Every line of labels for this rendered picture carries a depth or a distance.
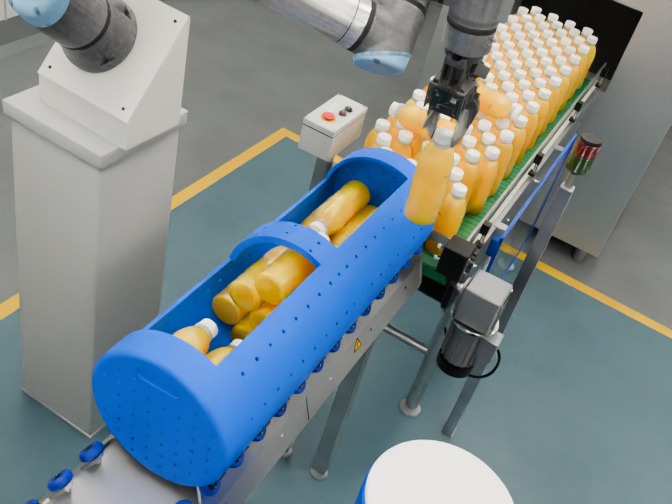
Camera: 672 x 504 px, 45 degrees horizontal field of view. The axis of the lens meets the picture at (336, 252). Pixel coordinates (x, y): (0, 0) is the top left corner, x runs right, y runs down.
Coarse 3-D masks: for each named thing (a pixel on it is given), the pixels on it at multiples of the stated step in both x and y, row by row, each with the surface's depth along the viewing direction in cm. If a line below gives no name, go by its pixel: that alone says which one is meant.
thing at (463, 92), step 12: (444, 60) 141; (456, 60) 145; (468, 60) 141; (480, 60) 142; (444, 72) 143; (456, 72) 144; (468, 72) 146; (432, 84) 145; (444, 84) 144; (456, 84) 145; (468, 84) 146; (432, 96) 146; (444, 96) 145; (456, 96) 144; (468, 96) 146; (432, 108) 148; (444, 108) 146; (456, 108) 145
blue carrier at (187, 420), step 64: (320, 192) 196; (384, 192) 196; (256, 256) 177; (320, 256) 155; (384, 256) 170; (192, 320) 161; (320, 320) 150; (128, 384) 132; (192, 384) 125; (256, 384) 134; (128, 448) 143; (192, 448) 132
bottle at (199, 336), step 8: (184, 328) 145; (192, 328) 145; (200, 328) 147; (208, 328) 148; (176, 336) 143; (184, 336) 143; (192, 336) 143; (200, 336) 145; (208, 336) 147; (192, 344) 142; (200, 344) 144; (208, 344) 146
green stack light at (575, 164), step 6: (570, 156) 215; (576, 156) 213; (570, 162) 215; (576, 162) 214; (582, 162) 213; (588, 162) 213; (570, 168) 215; (576, 168) 214; (582, 168) 214; (588, 168) 215; (582, 174) 215
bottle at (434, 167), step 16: (432, 144) 159; (432, 160) 158; (448, 160) 159; (416, 176) 163; (432, 176) 160; (448, 176) 161; (416, 192) 164; (432, 192) 162; (416, 208) 166; (432, 208) 165
